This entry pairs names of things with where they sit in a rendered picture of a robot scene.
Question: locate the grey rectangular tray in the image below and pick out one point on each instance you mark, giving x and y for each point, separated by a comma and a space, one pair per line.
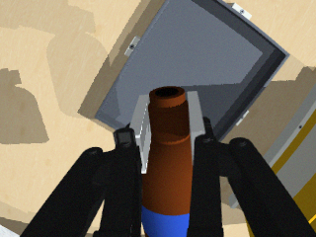
199, 45

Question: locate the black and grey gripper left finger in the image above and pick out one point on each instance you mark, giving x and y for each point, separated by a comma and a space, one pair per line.
72, 206

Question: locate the yellow open-top crate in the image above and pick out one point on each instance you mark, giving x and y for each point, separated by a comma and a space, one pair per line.
296, 169

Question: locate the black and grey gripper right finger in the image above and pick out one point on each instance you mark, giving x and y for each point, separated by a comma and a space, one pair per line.
268, 207

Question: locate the brown glass bottle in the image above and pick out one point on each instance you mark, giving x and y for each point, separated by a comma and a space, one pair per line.
167, 184

